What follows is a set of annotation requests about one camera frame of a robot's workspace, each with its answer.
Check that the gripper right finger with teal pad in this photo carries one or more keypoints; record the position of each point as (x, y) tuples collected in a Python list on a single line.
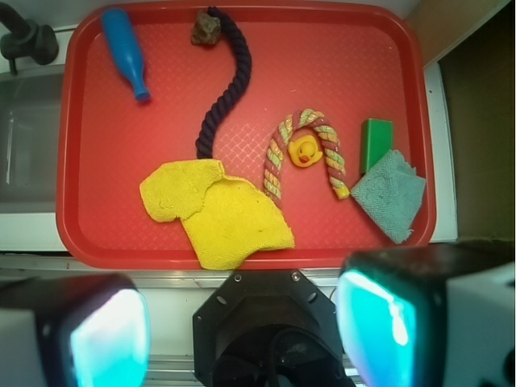
[(439, 315)]

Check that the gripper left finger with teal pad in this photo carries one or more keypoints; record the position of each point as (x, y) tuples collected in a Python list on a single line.
[(90, 330)]

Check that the blue plastic bottle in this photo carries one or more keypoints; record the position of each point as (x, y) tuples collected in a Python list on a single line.
[(125, 50)]

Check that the grey-green cloth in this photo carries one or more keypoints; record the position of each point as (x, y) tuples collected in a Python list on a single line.
[(390, 193)]

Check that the yellow cloth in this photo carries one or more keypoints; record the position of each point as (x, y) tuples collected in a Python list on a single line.
[(226, 218)]

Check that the green block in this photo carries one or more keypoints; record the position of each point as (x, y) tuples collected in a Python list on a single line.
[(376, 141)]

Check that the yellow rubber duck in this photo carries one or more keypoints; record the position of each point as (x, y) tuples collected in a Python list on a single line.
[(304, 151)]

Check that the red plastic tray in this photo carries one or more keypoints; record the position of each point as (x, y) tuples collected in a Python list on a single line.
[(350, 62)]

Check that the metal sink basin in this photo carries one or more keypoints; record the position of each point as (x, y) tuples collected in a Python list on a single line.
[(30, 128)]

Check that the black faucet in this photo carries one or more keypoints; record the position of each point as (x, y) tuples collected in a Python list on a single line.
[(26, 38)]

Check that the brown rock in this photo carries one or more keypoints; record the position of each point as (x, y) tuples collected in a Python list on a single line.
[(206, 29)]

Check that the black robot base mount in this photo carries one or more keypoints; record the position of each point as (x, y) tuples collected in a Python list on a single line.
[(268, 328)]

